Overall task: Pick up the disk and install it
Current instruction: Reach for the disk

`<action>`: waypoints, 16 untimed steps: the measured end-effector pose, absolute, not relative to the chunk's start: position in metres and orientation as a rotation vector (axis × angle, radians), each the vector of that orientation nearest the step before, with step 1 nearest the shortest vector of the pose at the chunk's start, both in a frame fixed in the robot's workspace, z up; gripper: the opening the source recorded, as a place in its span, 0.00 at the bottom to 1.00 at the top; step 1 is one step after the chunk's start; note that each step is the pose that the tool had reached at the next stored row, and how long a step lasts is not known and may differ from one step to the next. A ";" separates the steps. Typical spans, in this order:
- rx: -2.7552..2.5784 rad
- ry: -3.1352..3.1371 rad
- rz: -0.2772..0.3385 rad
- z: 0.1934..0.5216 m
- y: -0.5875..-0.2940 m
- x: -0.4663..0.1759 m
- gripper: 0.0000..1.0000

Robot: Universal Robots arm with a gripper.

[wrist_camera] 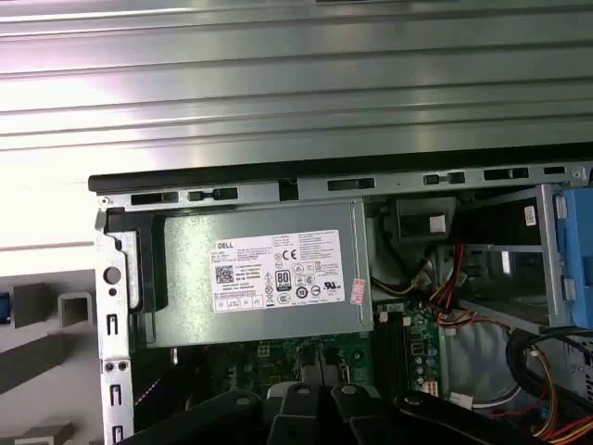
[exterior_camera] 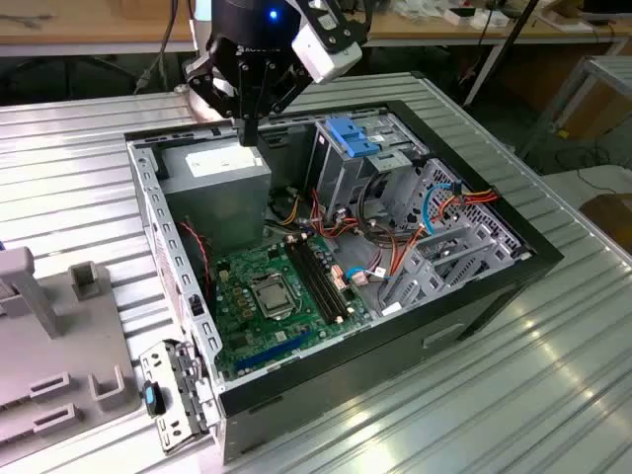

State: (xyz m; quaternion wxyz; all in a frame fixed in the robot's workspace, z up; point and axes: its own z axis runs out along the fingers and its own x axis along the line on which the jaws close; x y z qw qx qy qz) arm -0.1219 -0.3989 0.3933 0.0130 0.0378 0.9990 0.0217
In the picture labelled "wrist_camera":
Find grey power supply unit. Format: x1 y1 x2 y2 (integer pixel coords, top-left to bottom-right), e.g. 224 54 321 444
132 197 374 350

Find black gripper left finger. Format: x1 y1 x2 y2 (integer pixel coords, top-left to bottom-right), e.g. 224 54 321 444
155 383 325 445

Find black RAM slot bank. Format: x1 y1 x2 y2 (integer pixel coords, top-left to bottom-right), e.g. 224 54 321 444
374 308 409 404

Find thick black cable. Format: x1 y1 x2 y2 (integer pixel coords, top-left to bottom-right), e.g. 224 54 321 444
507 324 593 413

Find grey parts rack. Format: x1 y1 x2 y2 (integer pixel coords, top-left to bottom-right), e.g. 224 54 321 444
0 271 101 445

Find metal optical drive cage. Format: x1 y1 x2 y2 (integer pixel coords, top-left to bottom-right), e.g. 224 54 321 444
456 183 557 333

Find blue plastic drive bracket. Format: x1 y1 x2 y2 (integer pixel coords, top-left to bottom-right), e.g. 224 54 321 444
552 183 593 331

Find multicolour supply wire bundle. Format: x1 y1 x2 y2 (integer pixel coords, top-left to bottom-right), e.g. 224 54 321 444
370 240 511 335

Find green motherboard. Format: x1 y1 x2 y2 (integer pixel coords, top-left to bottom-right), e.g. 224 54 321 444
132 300 453 421

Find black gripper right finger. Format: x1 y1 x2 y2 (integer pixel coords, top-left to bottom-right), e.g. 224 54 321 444
331 383 552 445

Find black open PC case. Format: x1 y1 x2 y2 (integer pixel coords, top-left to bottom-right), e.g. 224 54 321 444
87 159 593 445

